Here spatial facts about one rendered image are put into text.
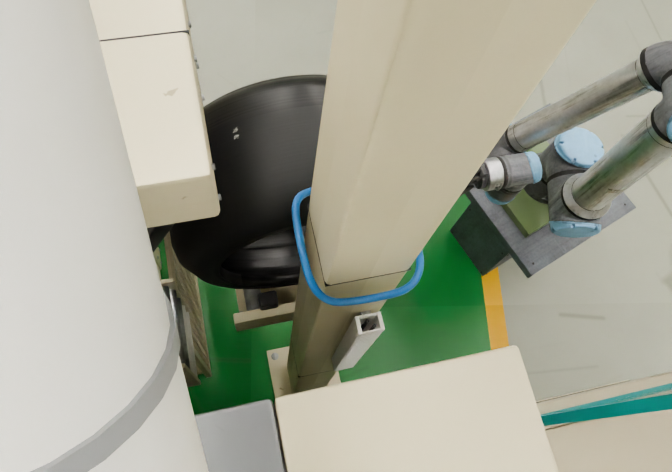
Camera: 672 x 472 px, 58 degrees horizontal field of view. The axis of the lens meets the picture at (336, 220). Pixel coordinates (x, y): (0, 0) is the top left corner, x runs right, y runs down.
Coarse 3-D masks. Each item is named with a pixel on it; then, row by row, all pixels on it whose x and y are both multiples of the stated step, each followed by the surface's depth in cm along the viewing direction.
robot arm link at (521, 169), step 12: (504, 156) 168; (516, 156) 168; (528, 156) 167; (504, 168) 165; (516, 168) 166; (528, 168) 166; (540, 168) 167; (504, 180) 166; (516, 180) 167; (528, 180) 168
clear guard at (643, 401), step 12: (624, 396) 124; (636, 396) 116; (648, 396) 102; (660, 396) 79; (576, 408) 123; (588, 408) 97; (600, 408) 93; (612, 408) 90; (624, 408) 87; (636, 408) 84; (648, 408) 81; (660, 408) 79; (552, 420) 109; (564, 420) 105; (576, 420) 101
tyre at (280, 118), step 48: (240, 96) 121; (288, 96) 119; (240, 144) 117; (288, 144) 115; (240, 192) 114; (288, 192) 113; (192, 240) 123; (240, 240) 120; (288, 240) 169; (240, 288) 153
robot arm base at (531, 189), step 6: (540, 180) 206; (528, 186) 211; (534, 186) 209; (540, 186) 207; (546, 186) 206; (528, 192) 212; (534, 192) 210; (540, 192) 208; (546, 192) 207; (534, 198) 212; (540, 198) 210; (546, 198) 211
